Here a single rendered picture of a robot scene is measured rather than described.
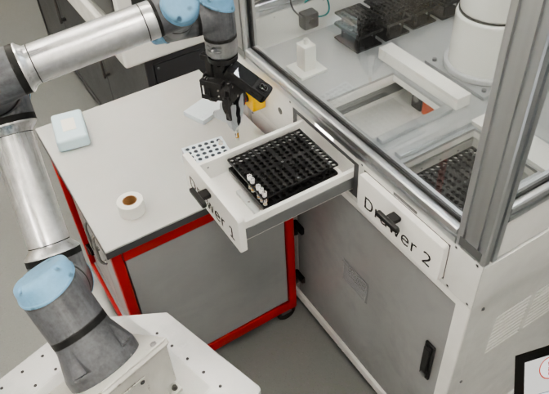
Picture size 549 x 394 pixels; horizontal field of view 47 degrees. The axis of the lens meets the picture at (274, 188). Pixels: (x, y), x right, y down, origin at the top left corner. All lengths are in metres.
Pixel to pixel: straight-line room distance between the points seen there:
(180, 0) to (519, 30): 0.61
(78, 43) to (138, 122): 0.82
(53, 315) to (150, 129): 0.90
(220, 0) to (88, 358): 0.76
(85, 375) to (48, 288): 0.17
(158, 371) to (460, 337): 0.70
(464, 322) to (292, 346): 0.94
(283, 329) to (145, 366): 1.17
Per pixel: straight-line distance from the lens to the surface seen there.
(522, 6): 1.02
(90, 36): 1.24
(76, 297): 1.23
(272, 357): 2.28
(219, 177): 1.66
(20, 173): 1.36
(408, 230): 1.44
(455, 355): 1.61
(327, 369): 2.25
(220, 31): 1.41
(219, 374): 1.38
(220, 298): 2.02
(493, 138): 1.15
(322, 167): 1.57
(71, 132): 1.98
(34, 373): 1.48
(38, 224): 1.36
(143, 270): 1.77
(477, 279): 1.37
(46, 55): 1.24
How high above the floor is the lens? 1.94
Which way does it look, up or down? 43 degrees down
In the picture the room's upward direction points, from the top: 4 degrees counter-clockwise
